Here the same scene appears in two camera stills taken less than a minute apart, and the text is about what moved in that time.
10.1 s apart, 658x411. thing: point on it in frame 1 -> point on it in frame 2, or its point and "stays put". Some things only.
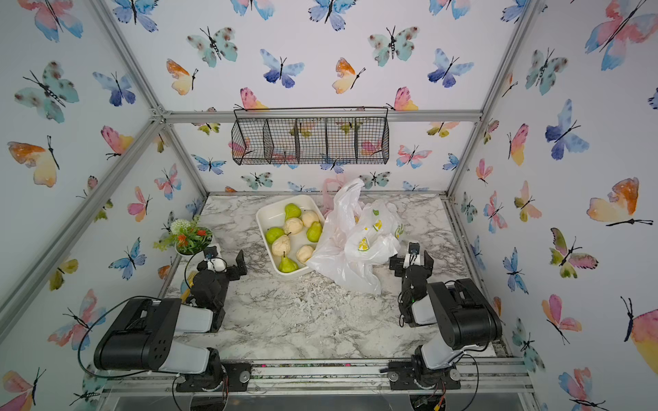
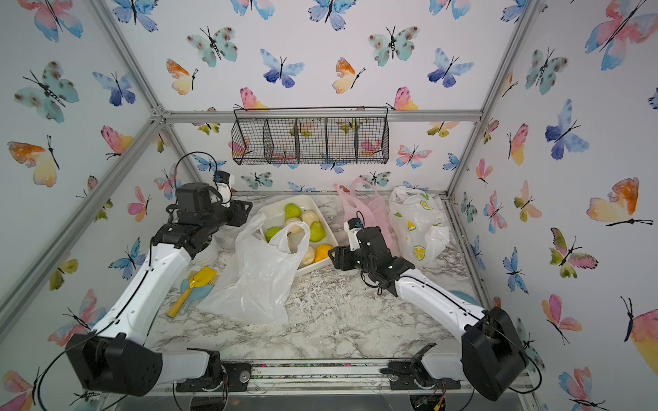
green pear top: [292, 211] stays put
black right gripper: [397, 263] -> [343, 256]
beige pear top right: [308, 217] stays put
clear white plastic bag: [331, 257] -> [254, 287]
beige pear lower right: [304, 253] stays put
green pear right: [314, 233] stays put
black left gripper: [241, 267] -> [239, 213]
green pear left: [272, 234] stays put
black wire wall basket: [310, 135] stays put
